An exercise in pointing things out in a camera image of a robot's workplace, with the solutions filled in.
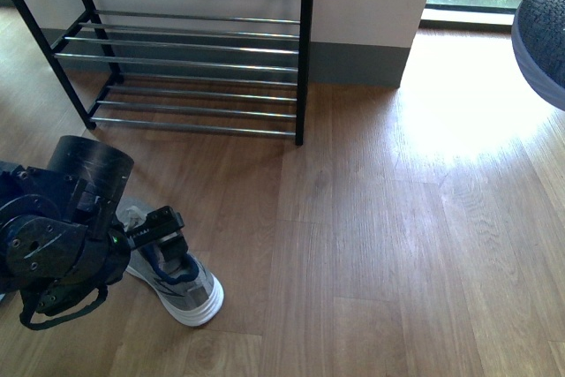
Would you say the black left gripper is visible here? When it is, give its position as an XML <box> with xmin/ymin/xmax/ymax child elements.
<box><xmin>1</xmin><ymin>194</ymin><xmax>131</xmax><ymax>315</ymax></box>

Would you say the grey sneaker with navy lining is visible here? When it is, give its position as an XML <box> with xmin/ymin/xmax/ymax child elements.
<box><xmin>117</xmin><ymin>198</ymin><xmax>224</xmax><ymax>327</ymax></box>

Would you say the black metal shoe rack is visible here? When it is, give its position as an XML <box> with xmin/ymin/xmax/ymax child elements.
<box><xmin>11</xmin><ymin>0</ymin><xmax>313</xmax><ymax>145</ymax></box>

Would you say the black cable loop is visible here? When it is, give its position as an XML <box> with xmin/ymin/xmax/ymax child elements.
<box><xmin>18</xmin><ymin>283</ymin><xmax>109</xmax><ymax>331</ymax></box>

